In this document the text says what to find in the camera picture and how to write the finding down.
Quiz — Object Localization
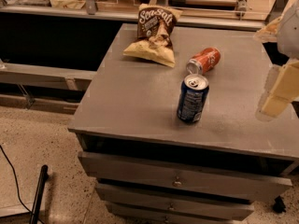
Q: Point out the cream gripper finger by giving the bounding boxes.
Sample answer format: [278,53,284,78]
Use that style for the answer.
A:
[256,60,299,121]
[253,16,282,43]

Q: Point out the blue pepsi can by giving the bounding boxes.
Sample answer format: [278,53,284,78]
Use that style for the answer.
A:
[177,74,209,123]

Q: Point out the orange soda can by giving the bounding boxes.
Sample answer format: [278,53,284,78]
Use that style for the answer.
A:
[186,48,221,75]

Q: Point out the top grey drawer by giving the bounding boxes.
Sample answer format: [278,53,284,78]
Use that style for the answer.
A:
[78,151,292,202]

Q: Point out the grey drawer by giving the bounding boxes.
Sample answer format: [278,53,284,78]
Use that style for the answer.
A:
[78,151,292,202]
[95,183,254,221]
[106,203,237,224]

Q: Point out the sea salt chips bag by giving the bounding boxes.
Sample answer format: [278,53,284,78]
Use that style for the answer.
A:
[123,4,181,67]

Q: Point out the black caster wheel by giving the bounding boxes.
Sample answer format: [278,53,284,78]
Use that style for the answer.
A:
[273,196,286,214]

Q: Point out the middle grey drawer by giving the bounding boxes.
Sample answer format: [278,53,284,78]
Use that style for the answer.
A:
[95,183,254,221]

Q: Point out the grey drawer cabinet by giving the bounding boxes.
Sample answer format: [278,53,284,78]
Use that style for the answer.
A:
[67,23,299,224]

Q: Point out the bottom grey drawer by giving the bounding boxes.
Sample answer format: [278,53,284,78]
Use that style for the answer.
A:
[106,203,237,224]

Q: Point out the black pole on floor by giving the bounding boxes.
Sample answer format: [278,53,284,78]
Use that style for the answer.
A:
[29,165,49,224]

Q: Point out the grey metal shelf rail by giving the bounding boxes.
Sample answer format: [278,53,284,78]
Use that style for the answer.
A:
[0,63,96,91]

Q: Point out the black cable on floor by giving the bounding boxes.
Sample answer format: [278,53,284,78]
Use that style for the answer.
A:
[0,144,45,224]

